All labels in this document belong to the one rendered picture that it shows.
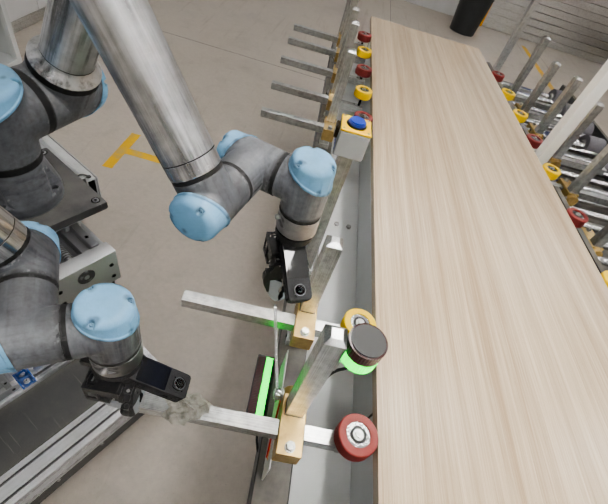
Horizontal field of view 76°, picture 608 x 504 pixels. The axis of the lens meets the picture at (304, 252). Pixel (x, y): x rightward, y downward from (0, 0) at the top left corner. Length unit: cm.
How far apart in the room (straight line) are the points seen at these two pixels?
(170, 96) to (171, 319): 150
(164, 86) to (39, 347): 35
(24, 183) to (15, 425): 93
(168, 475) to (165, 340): 54
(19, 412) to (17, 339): 103
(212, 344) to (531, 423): 129
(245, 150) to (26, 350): 39
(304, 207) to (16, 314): 41
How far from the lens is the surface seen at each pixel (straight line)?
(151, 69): 51
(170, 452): 169
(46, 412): 159
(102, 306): 56
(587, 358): 126
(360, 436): 81
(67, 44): 78
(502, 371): 106
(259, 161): 62
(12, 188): 86
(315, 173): 59
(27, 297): 61
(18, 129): 81
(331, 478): 108
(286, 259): 70
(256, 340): 188
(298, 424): 82
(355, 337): 58
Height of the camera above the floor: 164
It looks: 46 degrees down
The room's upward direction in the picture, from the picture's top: 19 degrees clockwise
